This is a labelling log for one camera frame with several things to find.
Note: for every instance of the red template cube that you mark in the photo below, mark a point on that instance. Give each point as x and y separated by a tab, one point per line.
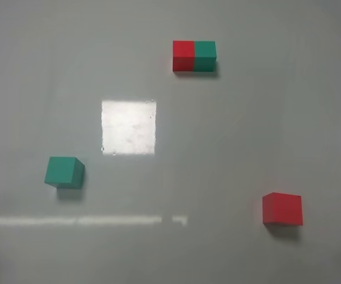
183	56

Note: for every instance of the green template cube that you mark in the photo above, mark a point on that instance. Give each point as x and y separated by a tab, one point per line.
205	56

